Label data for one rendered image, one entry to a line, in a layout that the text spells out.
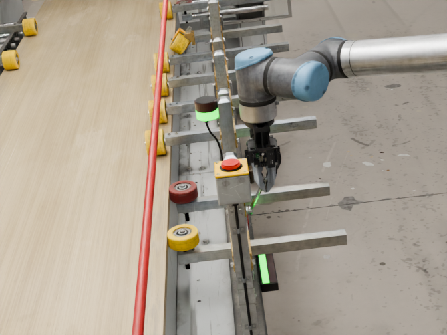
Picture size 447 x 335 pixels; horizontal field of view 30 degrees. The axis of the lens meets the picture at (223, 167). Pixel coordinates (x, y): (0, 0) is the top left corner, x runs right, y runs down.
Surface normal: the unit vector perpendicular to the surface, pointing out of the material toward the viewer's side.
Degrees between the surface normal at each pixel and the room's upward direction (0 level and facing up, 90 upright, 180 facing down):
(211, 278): 0
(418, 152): 0
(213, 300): 0
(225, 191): 90
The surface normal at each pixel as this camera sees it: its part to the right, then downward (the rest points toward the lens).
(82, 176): -0.11, -0.89
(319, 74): 0.75, 0.22
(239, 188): 0.04, 0.44
